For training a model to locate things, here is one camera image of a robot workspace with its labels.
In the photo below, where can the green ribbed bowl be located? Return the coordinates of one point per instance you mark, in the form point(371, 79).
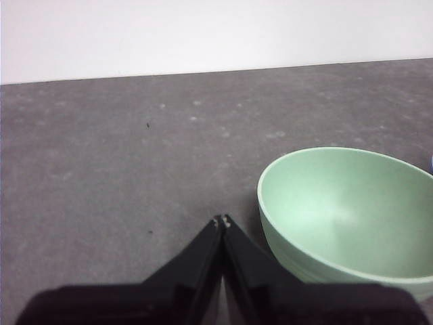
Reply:
point(338, 203)

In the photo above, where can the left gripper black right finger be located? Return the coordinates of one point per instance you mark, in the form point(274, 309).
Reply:
point(287, 301)

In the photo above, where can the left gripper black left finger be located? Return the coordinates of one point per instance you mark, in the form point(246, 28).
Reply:
point(169, 298)

